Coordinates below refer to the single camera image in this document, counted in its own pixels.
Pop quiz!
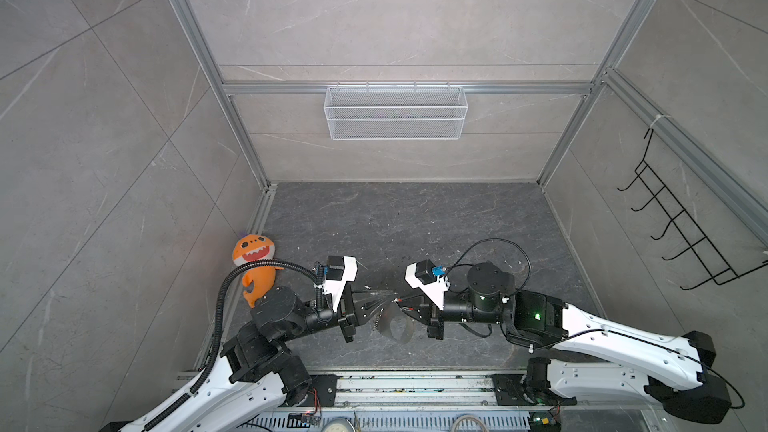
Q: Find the black wire hook rack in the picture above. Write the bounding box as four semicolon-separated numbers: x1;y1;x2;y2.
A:
617;128;767;291

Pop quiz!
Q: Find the white wire mesh basket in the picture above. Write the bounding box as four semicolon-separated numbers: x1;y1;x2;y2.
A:
323;85;469;141

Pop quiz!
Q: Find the aluminium rail frame front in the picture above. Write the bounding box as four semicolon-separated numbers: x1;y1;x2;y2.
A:
158;370;667;432

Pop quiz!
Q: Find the right camera black cable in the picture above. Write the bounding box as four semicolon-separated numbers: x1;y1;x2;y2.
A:
446;237;533;295

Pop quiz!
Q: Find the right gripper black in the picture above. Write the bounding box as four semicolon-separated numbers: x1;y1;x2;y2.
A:
390;286;507;341

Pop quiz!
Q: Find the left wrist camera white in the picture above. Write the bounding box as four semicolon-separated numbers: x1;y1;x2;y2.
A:
319;256;358;312

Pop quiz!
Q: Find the orange shark plush toy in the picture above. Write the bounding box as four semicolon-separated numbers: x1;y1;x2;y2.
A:
232;233;280;307

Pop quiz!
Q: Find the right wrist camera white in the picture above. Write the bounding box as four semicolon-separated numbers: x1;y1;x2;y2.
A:
405;259;450;311

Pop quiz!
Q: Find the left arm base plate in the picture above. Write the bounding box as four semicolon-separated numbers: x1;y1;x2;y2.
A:
297;374;339;408

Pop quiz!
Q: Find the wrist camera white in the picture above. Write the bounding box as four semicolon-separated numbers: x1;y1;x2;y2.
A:
405;259;450;311
319;256;358;312

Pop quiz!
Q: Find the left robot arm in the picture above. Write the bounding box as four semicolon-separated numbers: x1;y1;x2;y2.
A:
102;284;396;431

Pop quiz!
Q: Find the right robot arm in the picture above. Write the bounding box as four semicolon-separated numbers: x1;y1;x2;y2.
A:
395;260;734;425

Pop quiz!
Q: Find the black corrugated cable conduit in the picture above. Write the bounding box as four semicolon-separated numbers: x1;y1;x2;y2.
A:
140;259;322;430

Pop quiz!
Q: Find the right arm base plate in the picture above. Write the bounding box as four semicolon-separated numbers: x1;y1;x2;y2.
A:
491;374;577;406

